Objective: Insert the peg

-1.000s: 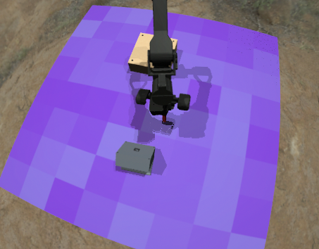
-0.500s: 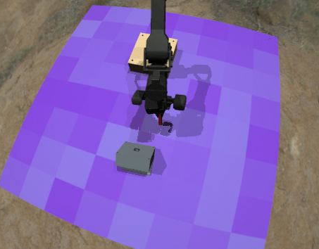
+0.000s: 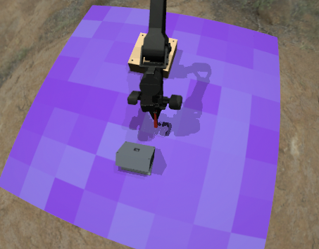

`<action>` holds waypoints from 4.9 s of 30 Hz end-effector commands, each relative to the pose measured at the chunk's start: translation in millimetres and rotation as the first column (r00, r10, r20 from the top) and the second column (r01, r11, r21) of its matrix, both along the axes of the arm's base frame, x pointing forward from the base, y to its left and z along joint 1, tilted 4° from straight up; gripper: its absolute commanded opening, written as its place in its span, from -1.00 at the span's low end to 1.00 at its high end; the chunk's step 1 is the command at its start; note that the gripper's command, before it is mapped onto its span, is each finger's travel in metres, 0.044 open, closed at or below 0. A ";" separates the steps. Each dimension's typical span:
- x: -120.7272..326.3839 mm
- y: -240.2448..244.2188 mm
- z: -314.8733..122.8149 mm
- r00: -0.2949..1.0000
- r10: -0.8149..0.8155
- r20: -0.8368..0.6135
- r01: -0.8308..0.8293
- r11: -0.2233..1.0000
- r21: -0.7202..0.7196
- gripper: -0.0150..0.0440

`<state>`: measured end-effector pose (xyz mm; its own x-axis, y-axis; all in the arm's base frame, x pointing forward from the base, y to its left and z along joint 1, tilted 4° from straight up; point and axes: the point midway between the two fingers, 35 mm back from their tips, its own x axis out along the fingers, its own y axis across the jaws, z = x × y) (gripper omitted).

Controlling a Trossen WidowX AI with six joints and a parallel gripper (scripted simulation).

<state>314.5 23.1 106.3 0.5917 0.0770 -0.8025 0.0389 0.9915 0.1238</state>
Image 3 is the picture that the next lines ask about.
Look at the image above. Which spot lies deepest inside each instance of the grey sloped panel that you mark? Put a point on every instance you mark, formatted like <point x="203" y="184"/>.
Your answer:
<point x="135" y="157"/>

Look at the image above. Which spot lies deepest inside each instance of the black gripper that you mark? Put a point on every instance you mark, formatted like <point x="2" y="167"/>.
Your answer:
<point x="175" y="101"/>

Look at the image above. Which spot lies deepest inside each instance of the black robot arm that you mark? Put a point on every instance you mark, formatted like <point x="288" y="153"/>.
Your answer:
<point x="156" y="48"/>

